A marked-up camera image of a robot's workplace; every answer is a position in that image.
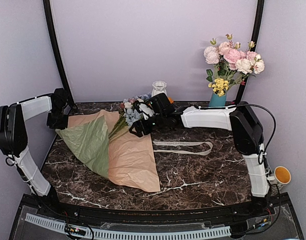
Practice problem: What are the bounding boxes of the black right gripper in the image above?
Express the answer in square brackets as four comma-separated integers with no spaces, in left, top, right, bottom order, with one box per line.
[129,113,166,138]

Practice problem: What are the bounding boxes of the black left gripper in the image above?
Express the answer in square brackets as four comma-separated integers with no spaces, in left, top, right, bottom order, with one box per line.
[46,106,68,130]

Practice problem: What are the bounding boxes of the blue orange flower bouquet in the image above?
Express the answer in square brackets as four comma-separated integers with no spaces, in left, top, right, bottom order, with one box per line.
[107,92,174,141]

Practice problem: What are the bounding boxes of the white printed ribbon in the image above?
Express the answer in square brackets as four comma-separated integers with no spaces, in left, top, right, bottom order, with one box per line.
[152,140,214,157]

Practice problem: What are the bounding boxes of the green wrapping paper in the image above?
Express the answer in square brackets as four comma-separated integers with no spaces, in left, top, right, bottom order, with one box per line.
[56,116,109,179]

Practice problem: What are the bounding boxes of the peach wrapping paper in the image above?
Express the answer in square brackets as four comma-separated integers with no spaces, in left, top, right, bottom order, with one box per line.
[68,110,160,193]

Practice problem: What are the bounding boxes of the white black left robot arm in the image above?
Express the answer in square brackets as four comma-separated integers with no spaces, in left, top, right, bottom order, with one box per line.
[0,88,71,218]

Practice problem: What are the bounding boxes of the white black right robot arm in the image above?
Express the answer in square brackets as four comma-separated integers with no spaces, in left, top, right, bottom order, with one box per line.
[129,93,272,217]

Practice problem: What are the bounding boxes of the white ribbed vase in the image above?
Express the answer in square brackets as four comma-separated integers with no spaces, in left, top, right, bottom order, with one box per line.
[151,81,167,97]

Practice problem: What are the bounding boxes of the blue ceramic vase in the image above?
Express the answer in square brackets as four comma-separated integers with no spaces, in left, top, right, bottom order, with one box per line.
[209,93,227,107]

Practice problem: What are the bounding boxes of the yellow and pink flower bunch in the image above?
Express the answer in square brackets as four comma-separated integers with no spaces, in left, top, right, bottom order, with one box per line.
[204,34,265,96]

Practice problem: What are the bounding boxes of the white yellow mug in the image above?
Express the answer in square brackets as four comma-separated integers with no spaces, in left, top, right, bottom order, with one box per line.
[268,166,292,191]

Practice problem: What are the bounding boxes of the black left frame post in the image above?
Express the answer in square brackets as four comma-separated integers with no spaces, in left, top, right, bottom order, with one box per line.
[43,0,77,109]

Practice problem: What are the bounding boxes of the black frame post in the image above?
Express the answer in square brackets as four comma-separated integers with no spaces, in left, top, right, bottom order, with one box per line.
[43,0,77,109]
[233,0,265,106]

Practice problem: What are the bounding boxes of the black front frame rail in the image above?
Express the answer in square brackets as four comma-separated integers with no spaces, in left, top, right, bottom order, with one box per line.
[12,193,297,228]

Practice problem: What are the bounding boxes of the white slotted cable duct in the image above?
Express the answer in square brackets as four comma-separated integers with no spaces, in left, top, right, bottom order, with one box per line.
[24,213,231,240]

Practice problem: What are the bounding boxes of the black right frame post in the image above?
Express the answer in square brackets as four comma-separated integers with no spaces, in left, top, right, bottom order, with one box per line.
[233,0,265,106]

